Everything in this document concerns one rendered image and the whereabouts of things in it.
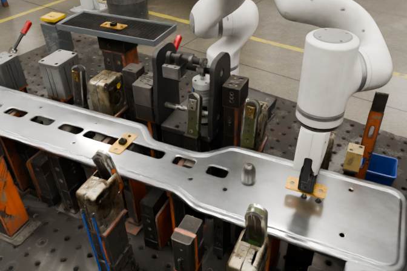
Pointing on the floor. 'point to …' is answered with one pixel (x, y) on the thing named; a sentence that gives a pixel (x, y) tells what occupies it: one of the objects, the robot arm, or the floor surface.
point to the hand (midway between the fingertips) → (307, 179)
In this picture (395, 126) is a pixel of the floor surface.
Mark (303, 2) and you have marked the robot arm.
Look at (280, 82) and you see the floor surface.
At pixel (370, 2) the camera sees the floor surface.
